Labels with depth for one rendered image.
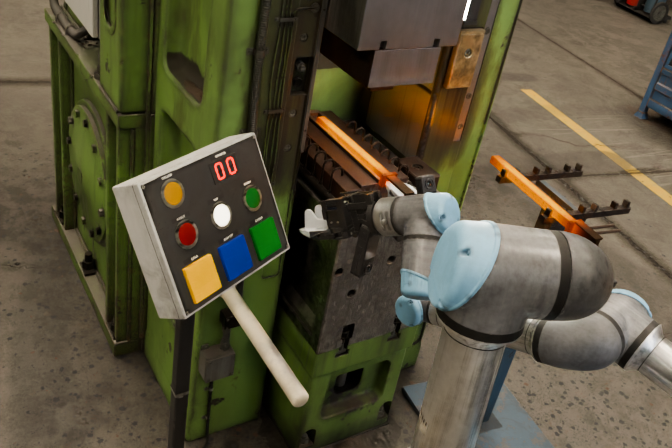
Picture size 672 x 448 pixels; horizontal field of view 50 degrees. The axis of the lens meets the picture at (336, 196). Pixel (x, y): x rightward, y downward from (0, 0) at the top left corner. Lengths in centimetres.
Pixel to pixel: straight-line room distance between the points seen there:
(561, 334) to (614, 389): 168
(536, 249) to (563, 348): 58
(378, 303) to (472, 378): 116
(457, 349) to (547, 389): 204
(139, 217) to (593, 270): 83
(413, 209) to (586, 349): 43
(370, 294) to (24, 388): 123
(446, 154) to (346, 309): 57
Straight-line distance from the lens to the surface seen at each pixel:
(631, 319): 155
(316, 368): 216
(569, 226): 198
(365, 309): 209
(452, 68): 205
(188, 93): 192
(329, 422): 241
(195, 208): 145
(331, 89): 231
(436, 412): 102
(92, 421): 254
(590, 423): 295
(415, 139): 217
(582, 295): 93
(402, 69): 177
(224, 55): 168
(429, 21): 177
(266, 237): 158
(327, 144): 205
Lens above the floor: 191
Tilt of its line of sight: 31 degrees down
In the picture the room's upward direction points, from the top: 11 degrees clockwise
